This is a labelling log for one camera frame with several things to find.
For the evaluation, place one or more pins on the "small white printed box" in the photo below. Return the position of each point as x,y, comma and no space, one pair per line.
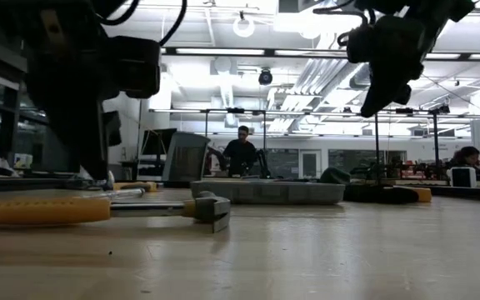
23,161

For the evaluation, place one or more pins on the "tall black frame stand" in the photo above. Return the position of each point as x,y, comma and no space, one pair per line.
436,141

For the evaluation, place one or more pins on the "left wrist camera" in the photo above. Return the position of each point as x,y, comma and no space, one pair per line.
136,66

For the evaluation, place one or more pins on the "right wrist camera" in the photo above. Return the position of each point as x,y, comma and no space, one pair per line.
365,41

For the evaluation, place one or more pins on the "black table frame rail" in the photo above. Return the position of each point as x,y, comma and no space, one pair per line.
473,193

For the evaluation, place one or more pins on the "dark background monitor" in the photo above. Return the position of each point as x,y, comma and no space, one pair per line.
158,141

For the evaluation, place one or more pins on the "black and orange tool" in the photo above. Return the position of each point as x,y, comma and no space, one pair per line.
140,186

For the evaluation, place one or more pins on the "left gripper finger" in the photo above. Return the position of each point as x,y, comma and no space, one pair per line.
83,137
113,129

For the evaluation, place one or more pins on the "background workbench with equipment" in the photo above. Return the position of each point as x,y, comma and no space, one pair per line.
415,171

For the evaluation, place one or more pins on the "shiny clear object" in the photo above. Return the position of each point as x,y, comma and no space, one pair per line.
110,179

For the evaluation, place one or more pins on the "black ceiling camera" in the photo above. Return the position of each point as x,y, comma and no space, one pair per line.
265,77

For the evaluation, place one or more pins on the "grey plastic tool case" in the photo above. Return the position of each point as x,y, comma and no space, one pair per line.
265,192

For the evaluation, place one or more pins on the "white box device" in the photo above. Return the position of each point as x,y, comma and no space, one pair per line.
463,177

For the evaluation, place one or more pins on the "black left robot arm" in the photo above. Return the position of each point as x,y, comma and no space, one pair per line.
36,25

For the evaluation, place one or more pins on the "dark overhead box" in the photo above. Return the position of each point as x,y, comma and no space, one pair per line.
290,5

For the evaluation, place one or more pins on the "grey mesh office chair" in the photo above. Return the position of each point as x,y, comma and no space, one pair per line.
188,158

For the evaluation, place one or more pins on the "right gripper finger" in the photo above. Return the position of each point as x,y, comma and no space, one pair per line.
403,93
379,100

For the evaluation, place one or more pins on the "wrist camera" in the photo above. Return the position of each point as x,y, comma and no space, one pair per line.
365,41
136,66

